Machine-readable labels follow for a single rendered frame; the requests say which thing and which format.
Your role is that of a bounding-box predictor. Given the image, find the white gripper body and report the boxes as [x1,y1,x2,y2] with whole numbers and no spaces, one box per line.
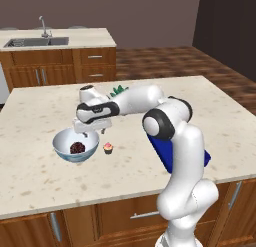
[72,118,113,135]

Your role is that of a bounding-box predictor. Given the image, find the dark chocolate cake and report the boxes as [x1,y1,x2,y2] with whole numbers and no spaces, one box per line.
[69,141,86,155]

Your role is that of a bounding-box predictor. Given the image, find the pink frosted cupcake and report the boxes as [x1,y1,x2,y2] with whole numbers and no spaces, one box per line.
[102,141,115,156]

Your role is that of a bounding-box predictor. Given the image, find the pale blue bowl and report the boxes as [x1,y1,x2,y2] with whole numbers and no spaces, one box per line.
[52,127,101,164]

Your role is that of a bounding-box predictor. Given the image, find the blue tray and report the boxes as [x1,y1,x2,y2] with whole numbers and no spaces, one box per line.
[146,133,212,175]

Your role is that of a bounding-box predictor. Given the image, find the green leafy plant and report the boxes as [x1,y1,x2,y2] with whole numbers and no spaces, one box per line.
[109,84,130,98]

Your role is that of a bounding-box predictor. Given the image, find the wooden cupboard run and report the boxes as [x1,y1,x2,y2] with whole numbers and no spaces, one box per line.
[0,46,118,94]

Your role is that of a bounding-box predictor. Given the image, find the wooden drawer front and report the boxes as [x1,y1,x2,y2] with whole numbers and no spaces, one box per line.
[95,193,169,241]

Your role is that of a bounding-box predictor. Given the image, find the white appliance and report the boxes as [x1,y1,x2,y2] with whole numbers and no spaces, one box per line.
[0,62,11,106]

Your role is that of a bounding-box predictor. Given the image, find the steel sink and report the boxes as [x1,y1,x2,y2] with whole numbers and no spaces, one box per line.
[3,36,70,49]

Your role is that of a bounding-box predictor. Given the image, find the silver tap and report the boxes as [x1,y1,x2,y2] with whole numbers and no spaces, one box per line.
[37,15,53,39]

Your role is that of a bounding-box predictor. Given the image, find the wooden cupboard door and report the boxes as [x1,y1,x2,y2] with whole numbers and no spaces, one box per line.
[0,212,69,247]
[213,178,256,247]

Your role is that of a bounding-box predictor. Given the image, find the silver drawer handle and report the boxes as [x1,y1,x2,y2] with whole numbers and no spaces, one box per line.
[129,210,161,221]

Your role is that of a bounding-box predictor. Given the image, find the silver door handle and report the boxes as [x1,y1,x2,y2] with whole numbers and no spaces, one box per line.
[228,180,244,211]
[49,211,63,243]

